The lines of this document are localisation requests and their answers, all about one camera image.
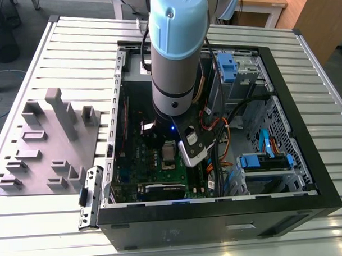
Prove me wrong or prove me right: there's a grey parts rack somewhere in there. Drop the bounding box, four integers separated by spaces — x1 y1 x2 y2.
0 85 106 198

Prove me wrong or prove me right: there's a black and silver PC case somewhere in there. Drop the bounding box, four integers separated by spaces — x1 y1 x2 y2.
90 34 342 252

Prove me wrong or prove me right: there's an orange yellow red wire bundle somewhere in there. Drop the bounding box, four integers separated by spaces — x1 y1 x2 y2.
204 116 234 174

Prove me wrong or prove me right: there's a thick black cable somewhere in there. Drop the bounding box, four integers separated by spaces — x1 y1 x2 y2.
208 94 277 197

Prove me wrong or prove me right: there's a silver CPU green edge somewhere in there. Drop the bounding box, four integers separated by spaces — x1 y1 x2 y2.
161 141 176 163

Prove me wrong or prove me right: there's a black office chair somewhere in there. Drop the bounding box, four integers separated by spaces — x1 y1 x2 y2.
0 9 22 64

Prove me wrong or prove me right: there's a black graphics card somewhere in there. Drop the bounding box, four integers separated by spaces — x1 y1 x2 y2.
144 182 189 202

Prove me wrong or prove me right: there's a coloured disk power wire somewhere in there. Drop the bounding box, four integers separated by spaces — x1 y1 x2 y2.
269 136 285 159

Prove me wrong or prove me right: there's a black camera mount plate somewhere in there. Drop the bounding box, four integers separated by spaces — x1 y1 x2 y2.
171 109 217 162

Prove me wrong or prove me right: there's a silver hard disk bay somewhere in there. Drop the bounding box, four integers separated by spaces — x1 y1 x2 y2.
235 152 316 196

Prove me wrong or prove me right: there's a red black twisted fan wire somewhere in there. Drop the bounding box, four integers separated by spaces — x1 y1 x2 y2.
116 94 133 158

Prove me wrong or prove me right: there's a CPU socket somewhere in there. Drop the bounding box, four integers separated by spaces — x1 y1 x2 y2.
159 140 178 172

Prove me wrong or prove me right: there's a silver optical disk bay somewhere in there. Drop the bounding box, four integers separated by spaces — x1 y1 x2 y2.
207 49 274 128

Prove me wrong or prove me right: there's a hard disk in blue carrier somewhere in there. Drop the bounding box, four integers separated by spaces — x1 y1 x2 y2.
235 152 294 173

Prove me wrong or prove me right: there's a blue plastic bay latch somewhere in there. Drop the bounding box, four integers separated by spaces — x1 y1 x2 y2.
217 52 240 84

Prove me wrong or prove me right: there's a silver power supply unit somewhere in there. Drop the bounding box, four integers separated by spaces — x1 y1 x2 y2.
120 53 160 119

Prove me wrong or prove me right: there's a blue flat data wire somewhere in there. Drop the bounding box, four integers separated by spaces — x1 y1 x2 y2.
258 128 275 159
221 169 238 197

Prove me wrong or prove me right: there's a green motherboard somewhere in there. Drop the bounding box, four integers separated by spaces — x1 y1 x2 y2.
111 115 216 203

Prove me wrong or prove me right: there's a brown wooden cabinet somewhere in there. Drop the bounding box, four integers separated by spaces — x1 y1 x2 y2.
276 0 342 70

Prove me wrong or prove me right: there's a black camera cable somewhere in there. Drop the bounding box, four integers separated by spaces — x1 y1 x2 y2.
138 17 154 72

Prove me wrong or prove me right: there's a wooden desk white frame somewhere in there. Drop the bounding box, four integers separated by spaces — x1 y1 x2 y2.
111 0 289 34

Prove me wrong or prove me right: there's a silver card retention bracket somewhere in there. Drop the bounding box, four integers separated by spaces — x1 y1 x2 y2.
76 164 107 232

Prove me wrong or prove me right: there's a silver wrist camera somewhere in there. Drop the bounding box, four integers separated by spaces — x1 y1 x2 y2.
177 126 211 168

